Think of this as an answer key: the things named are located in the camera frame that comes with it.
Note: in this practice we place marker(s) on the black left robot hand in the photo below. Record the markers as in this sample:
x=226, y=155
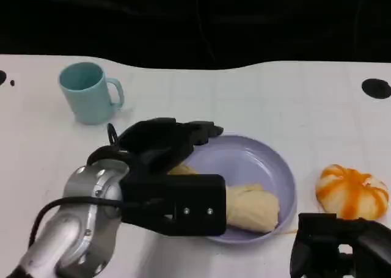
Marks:
x=159, y=140

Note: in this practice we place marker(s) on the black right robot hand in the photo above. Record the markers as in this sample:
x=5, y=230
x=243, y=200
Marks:
x=330, y=244

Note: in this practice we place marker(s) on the beige toy bread roll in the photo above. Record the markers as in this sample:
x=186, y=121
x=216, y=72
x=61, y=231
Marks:
x=253, y=207

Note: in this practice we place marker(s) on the orange and white toy bread roll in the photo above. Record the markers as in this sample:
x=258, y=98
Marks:
x=351, y=189

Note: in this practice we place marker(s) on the pale green mug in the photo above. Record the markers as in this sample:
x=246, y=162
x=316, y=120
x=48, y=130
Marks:
x=87, y=102

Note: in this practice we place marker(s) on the lilac plate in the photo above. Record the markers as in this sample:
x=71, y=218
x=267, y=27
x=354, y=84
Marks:
x=244, y=162

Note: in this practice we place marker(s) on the black round table grommet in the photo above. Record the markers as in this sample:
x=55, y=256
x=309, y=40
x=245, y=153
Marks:
x=2, y=77
x=375, y=88

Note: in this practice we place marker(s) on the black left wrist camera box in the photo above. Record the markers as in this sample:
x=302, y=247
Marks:
x=183, y=198

